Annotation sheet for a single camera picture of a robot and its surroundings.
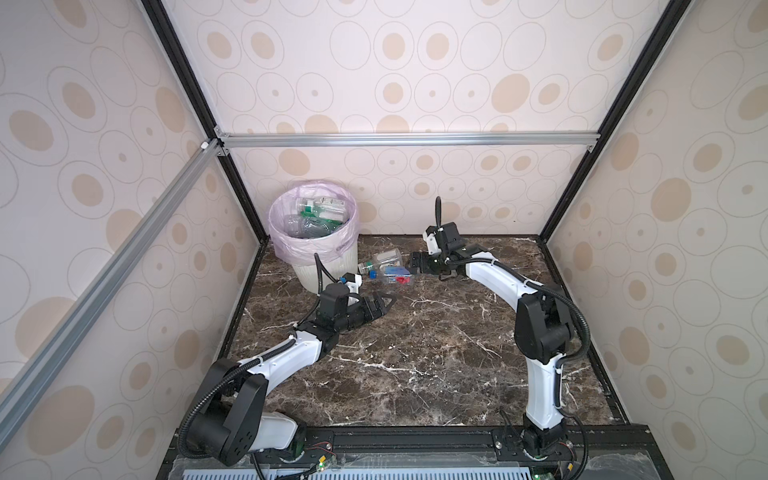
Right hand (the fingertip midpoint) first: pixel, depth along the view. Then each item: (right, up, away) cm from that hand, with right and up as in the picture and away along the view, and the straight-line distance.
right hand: (418, 263), depth 96 cm
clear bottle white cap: (-29, +17, -4) cm, 34 cm away
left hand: (-7, -11, -15) cm, 20 cm away
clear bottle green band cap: (-11, +3, +17) cm, 20 cm away
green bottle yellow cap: (-33, +12, -2) cm, 35 cm away
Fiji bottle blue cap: (-8, -4, +9) cm, 13 cm away
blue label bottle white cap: (-40, +12, -2) cm, 42 cm away
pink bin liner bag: (-24, +5, -12) cm, 27 cm away
